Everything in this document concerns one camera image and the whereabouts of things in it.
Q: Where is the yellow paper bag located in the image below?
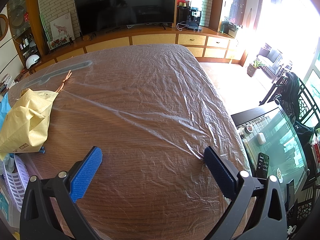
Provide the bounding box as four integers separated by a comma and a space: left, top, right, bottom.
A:
1, 88, 58, 160

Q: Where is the blue paper bag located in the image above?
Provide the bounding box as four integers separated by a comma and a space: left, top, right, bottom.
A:
0, 94, 11, 129

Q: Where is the black remote control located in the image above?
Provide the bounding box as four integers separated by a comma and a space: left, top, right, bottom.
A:
255, 152, 270, 179

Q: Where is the glass side table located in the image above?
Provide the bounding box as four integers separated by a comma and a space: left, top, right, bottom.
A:
231, 106, 308, 202

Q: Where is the black metal chair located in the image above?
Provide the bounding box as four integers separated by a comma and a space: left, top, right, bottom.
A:
259, 72, 319, 129

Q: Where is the potted plant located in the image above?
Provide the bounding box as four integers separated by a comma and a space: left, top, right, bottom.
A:
247, 59, 264, 77

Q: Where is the white helmet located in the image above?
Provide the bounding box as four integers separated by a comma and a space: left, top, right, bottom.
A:
25, 54, 40, 69

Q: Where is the long wooden tv cabinet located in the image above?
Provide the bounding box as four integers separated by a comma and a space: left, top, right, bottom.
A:
28, 25, 247, 74

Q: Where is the black coffee machine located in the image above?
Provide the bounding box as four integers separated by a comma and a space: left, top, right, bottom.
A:
176, 1, 202, 32

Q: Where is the black curved television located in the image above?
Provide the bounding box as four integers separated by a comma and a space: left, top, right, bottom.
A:
74, 0, 176, 35

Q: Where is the flower picture frame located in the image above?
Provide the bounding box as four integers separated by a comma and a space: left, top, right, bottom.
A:
47, 35, 69, 50

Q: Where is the elephant picture frame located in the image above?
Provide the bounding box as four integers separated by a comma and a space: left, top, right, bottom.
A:
50, 12, 75, 40

